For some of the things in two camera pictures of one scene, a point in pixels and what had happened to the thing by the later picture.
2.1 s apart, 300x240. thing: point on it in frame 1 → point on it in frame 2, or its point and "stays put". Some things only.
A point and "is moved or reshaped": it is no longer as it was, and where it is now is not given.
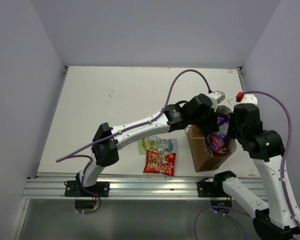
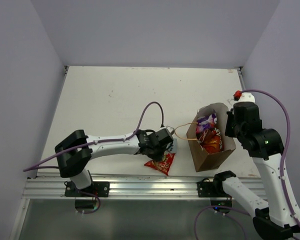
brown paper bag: [204, 160] stays put
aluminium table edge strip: [239, 70] stays put
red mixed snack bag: [160, 163] is moved or reshaped
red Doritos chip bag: [219, 150] → [211, 140]
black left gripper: [212, 126] → [158, 156]
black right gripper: [231, 119] stays put
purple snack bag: [223, 123] is moved or reshaped
